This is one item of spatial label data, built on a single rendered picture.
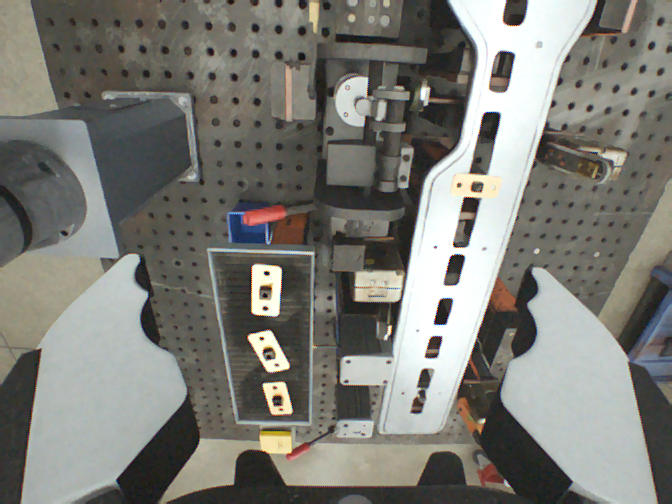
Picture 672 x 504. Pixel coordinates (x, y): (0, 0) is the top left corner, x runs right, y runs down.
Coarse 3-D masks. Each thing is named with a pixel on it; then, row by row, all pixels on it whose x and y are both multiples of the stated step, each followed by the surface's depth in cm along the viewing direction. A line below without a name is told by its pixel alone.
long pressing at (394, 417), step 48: (480, 0) 44; (528, 0) 44; (576, 0) 44; (480, 48) 47; (528, 48) 47; (480, 96) 50; (528, 96) 50; (528, 144) 54; (432, 192) 58; (432, 240) 62; (480, 240) 63; (432, 288) 68; (480, 288) 68; (432, 384) 82; (384, 432) 90; (432, 432) 92
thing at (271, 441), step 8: (264, 432) 65; (272, 432) 65; (280, 432) 65; (288, 432) 65; (264, 440) 65; (272, 440) 65; (280, 440) 65; (288, 440) 65; (264, 448) 67; (272, 448) 67; (280, 448) 67; (288, 448) 67
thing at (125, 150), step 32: (128, 96) 74; (160, 96) 74; (192, 96) 76; (0, 128) 42; (32, 128) 42; (64, 128) 42; (96, 128) 49; (128, 128) 55; (160, 128) 65; (192, 128) 78; (64, 160) 44; (96, 160) 45; (128, 160) 54; (160, 160) 66; (192, 160) 82; (96, 192) 46; (128, 192) 55; (160, 192) 70; (96, 224) 49; (96, 256) 51
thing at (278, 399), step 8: (264, 384) 57; (272, 384) 57; (280, 384) 57; (272, 392) 58; (280, 392) 58; (272, 400) 58; (280, 400) 57; (288, 400) 59; (272, 408) 60; (288, 408) 60
